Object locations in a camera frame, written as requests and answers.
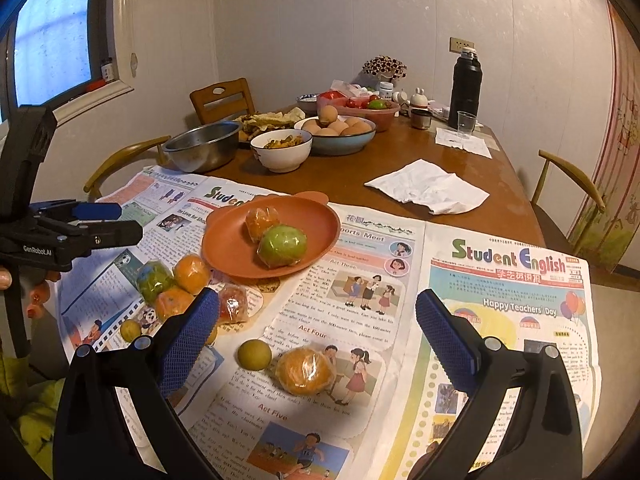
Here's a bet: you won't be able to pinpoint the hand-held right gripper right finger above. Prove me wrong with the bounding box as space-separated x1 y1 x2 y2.
407 288 583 480

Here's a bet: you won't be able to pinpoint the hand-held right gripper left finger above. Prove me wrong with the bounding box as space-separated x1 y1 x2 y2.
52 287 223 480

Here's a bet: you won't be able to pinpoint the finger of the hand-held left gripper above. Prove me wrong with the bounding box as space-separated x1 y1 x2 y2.
59 219 144 262
29 200 123 222

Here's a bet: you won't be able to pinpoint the dark green fruit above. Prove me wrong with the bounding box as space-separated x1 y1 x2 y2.
136 260 175 303

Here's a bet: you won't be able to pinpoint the small brown round fruit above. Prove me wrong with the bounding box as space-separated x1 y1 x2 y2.
237 339 273 370

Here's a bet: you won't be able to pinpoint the large orange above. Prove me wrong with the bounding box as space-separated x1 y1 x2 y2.
275 346 337 396

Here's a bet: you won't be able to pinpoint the green apple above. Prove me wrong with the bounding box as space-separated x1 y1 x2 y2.
257 225 308 267

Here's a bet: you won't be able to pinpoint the orange bear-eared plate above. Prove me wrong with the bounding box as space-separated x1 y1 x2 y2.
201 191 342 279

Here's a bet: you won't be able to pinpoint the person's left hand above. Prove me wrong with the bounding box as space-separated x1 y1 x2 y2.
0 266 55 320

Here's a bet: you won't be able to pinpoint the newspaper with balloon print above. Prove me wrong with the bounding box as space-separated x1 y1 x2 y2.
407 220 603 480

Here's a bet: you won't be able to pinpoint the steel bowl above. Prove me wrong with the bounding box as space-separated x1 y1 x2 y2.
161 121 242 173

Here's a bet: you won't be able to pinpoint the window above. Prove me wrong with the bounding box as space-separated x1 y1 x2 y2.
0 0 135 127

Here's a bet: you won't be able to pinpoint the illustrated newspaper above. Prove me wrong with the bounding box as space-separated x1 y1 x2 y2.
55 166 427 480

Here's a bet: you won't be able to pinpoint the crumpled white tissue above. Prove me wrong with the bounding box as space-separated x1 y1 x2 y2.
363 159 491 216

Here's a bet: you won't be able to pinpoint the wooden chair back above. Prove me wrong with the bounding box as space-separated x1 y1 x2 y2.
189 78 257 126

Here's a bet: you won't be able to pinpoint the green jacket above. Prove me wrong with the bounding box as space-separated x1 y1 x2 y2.
0 352 68 480

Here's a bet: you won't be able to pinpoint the white bowl of food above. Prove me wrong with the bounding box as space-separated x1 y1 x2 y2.
249 129 313 174

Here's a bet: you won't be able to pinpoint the plate of flatbread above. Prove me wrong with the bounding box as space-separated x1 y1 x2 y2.
234 109 306 143

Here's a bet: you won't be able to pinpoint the white paper sheet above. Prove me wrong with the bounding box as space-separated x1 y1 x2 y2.
434 126 494 159

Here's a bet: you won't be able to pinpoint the clear plastic cup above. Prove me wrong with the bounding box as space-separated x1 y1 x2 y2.
456 111 479 140

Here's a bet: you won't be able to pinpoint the pink basin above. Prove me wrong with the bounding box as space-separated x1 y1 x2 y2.
325 94 401 133

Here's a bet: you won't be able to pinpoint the pile of brown eggs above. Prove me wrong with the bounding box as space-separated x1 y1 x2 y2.
300 105 371 137

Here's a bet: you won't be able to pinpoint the black thermos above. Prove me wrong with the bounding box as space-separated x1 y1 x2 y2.
448 47 484 131

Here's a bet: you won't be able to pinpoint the red and white plastic bag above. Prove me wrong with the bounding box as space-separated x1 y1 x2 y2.
327 79 372 102

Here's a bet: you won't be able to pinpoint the dried flower bouquet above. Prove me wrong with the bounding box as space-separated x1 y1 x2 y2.
361 54 407 84

